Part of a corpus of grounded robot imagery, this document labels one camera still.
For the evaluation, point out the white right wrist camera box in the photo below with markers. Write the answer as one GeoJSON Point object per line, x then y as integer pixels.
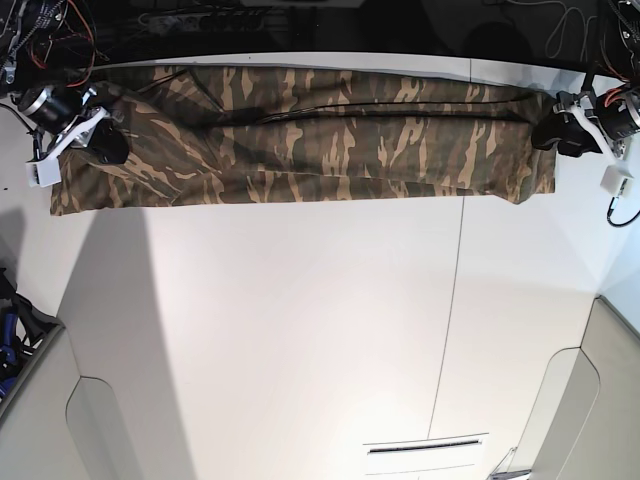
{"type": "Point", "coordinates": [44, 173]}

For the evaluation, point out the camouflage T-shirt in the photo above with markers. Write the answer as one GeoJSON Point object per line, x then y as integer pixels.
{"type": "Point", "coordinates": [257, 134]}

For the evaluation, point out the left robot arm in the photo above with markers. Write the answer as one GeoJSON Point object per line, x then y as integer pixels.
{"type": "Point", "coordinates": [614, 62]}

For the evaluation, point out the blue and black equipment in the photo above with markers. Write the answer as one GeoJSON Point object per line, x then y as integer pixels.
{"type": "Point", "coordinates": [25, 334]}

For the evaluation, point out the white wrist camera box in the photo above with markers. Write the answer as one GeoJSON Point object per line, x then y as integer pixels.
{"type": "Point", "coordinates": [44, 173]}
{"type": "Point", "coordinates": [615, 180]}

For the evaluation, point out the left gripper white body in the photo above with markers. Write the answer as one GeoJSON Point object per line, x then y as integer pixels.
{"type": "Point", "coordinates": [602, 117]}

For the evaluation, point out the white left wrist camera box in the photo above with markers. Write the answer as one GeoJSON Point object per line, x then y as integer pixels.
{"type": "Point", "coordinates": [615, 180]}

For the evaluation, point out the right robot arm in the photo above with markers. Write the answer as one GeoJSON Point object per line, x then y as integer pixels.
{"type": "Point", "coordinates": [48, 53]}

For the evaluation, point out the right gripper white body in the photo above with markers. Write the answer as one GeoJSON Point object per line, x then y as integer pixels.
{"type": "Point", "coordinates": [65, 118]}

